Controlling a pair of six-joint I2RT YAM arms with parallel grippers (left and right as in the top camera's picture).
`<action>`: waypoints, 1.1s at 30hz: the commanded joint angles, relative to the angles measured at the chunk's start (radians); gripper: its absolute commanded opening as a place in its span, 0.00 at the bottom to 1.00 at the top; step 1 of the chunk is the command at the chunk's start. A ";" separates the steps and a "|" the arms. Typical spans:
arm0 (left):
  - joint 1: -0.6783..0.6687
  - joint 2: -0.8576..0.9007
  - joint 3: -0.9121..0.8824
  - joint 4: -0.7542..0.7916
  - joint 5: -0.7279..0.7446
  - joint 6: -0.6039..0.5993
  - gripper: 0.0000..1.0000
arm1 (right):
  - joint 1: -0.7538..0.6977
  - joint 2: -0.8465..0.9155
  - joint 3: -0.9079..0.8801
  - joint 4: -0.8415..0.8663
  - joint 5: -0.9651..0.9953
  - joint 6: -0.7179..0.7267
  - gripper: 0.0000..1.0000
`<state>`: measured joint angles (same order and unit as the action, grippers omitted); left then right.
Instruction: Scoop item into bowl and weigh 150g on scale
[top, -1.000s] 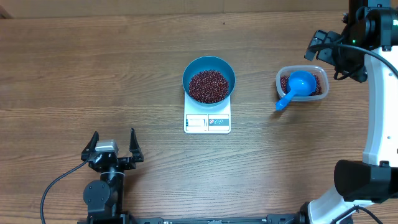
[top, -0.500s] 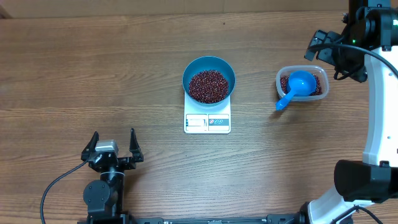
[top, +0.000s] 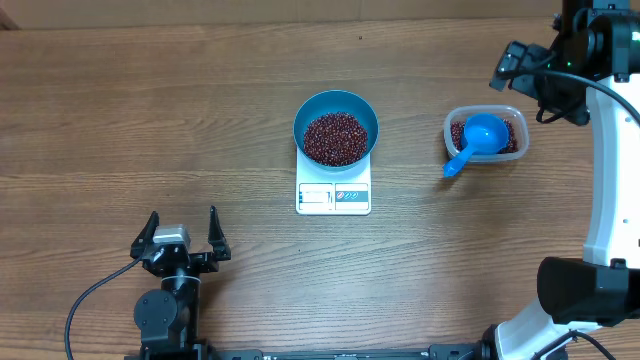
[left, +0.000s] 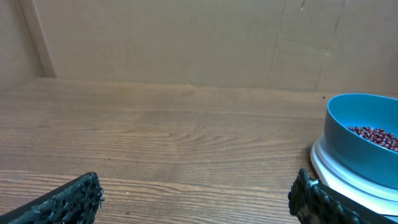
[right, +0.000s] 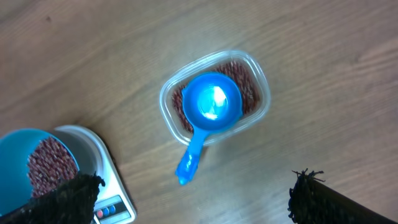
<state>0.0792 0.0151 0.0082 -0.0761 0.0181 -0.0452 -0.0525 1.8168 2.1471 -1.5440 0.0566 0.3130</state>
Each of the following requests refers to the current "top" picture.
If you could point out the teal metal bowl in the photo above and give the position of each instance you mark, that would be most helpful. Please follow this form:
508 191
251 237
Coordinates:
333 101

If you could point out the red beans in bowl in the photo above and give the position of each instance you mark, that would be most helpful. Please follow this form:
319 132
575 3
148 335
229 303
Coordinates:
335 140

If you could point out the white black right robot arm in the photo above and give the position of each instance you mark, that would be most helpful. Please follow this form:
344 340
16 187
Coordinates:
588 76

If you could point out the blue plastic measuring scoop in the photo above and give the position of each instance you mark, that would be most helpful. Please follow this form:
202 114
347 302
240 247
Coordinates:
484 134

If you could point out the red adzuki beans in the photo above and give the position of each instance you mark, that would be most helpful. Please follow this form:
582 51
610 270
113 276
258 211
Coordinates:
457 132

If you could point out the white digital kitchen scale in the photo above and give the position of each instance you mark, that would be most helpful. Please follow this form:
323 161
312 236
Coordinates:
333 191

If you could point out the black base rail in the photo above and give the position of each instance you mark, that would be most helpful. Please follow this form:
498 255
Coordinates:
390 352

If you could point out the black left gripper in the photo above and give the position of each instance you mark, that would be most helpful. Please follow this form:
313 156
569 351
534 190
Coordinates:
207 262

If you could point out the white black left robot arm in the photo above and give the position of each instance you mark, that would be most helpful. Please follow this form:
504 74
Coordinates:
168 317

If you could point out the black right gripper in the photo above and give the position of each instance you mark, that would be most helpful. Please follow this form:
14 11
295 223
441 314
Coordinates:
514 60

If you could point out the clear plastic container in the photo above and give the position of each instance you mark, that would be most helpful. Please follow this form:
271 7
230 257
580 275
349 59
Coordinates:
502 111

